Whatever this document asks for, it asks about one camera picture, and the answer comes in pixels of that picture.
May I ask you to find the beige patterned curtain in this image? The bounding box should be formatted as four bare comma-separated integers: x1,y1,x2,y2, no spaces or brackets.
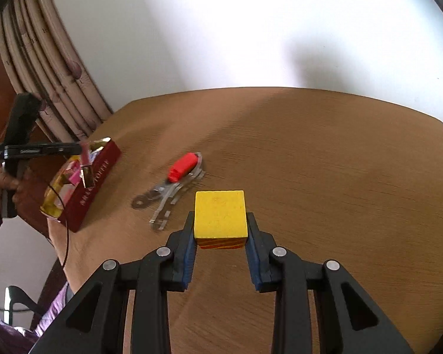
0,0,112,142

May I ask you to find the red gold-lined tin box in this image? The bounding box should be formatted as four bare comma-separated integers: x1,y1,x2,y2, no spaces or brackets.
40,137,120,232

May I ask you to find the metal clip with red block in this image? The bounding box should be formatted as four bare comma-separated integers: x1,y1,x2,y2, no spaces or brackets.
131,152,205,230

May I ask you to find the brown wooden door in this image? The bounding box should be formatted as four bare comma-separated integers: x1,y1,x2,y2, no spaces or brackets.
0,54,64,237

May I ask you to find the pink lipstick tube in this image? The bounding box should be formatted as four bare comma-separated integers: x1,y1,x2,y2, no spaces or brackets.
80,142,94,188

